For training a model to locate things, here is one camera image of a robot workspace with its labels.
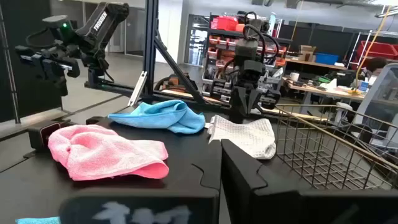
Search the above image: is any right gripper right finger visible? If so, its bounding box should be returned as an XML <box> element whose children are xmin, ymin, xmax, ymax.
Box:
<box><xmin>221</xmin><ymin>139</ymin><xmax>398</xmax><ymax>224</ymax></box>

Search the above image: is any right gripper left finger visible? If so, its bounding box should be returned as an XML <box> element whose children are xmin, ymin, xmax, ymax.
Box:
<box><xmin>58</xmin><ymin>139</ymin><xmax>223</xmax><ymax>224</ymax></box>

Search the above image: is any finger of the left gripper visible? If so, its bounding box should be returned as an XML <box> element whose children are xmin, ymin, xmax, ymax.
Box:
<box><xmin>231</xmin><ymin>88</ymin><xmax>248</xmax><ymax>123</ymax></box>
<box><xmin>247</xmin><ymin>88</ymin><xmax>261</xmax><ymax>121</ymax></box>

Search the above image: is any white waffle weave towel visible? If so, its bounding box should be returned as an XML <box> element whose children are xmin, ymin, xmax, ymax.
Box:
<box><xmin>206</xmin><ymin>114</ymin><xmax>277</xmax><ymax>160</ymax></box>

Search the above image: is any blue towel with white tag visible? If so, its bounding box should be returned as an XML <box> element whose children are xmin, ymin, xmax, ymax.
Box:
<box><xmin>108</xmin><ymin>99</ymin><xmax>206</xmax><ymax>134</ymax></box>

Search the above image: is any pink microfiber towel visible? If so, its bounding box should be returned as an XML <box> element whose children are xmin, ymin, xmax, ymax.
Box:
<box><xmin>48</xmin><ymin>124</ymin><xmax>170</xmax><ymax>182</ymax></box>

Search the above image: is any blue microfiber towel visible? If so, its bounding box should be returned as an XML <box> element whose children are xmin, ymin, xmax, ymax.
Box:
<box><xmin>15</xmin><ymin>217</ymin><xmax>62</xmax><ymax>224</ymax></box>

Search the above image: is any light wooden side board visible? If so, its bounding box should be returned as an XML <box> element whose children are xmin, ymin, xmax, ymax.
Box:
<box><xmin>161</xmin><ymin>88</ymin><xmax>329</xmax><ymax>123</ymax></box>

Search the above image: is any red storage box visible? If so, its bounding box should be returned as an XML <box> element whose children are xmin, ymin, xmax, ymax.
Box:
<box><xmin>210</xmin><ymin>16</ymin><xmax>239</xmax><ymax>32</ymax></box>

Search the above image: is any cardboard box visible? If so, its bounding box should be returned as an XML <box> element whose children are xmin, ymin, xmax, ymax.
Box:
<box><xmin>297</xmin><ymin>45</ymin><xmax>317</xmax><ymax>62</ymax></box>

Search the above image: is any wooden workbench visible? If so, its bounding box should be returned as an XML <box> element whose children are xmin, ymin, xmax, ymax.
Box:
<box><xmin>285</xmin><ymin>57</ymin><xmax>348</xmax><ymax>72</ymax></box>
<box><xmin>283</xmin><ymin>79</ymin><xmax>368</xmax><ymax>106</ymax></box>

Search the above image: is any dark glass cabinet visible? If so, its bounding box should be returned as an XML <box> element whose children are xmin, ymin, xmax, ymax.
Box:
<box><xmin>183</xmin><ymin>14</ymin><xmax>211</xmax><ymax>67</ymax></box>

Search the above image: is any blue plastic bin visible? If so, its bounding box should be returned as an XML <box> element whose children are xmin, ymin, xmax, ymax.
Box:
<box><xmin>315</xmin><ymin>52</ymin><xmax>340</xmax><ymax>65</ymax></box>

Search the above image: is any person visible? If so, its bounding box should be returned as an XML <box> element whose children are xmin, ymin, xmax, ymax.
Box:
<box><xmin>362</xmin><ymin>57</ymin><xmax>389</xmax><ymax>90</ymax></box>

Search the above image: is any red plastic bin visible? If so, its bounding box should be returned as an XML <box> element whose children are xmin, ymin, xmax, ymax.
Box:
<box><xmin>356</xmin><ymin>40</ymin><xmax>398</xmax><ymax>60</ymax></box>

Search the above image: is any grey office chair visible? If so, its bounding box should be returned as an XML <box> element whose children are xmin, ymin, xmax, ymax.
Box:
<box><xmin>334</xmin><ymin>63</ymin><xmax>398</xmax><ymax>156</ymax></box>

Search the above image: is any black partition panel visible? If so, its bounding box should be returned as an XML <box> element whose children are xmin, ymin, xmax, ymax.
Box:
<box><xmin>0</xmin><ymin>0</ymin><xmax>65</xmax><ymax>124</ymax></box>

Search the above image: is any gold wire basket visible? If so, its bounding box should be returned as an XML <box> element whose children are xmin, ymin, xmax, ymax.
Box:
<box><xmin>275</xmin><ymin>104</ymin><xmax>398</xmax><ymax>190</ymax></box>

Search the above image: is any silver corner bracket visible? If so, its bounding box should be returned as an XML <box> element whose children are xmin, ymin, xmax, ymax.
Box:
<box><xmin>127</xmin><ymin>70</ymin><xmax>149</xmax><ymax>108</ymax></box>

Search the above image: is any black aluminium station frame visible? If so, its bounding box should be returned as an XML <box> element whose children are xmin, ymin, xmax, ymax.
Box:
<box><xmin>83</xmin><ymin>0</ymin><xmax>330</xmax><ymax>124</ymax></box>

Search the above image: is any chrome wire rack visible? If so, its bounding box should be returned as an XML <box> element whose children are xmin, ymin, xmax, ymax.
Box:
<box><xmin>347</xmin><ymin>29</ymin><xmax>398</xmax><ymax>71</ymax></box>

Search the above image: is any yellow cable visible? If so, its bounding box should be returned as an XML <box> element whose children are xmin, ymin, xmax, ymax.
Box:
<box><xmin>349</xmin><ymin>4</ymin><xmax>393</xmax><ymax>96</ymax></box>

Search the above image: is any black table-level camera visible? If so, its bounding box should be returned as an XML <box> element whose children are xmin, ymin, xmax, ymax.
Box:
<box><xmin>27</xmin><ymin>119</ymin><xmax>63</xmax><ymax>152</ymax></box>

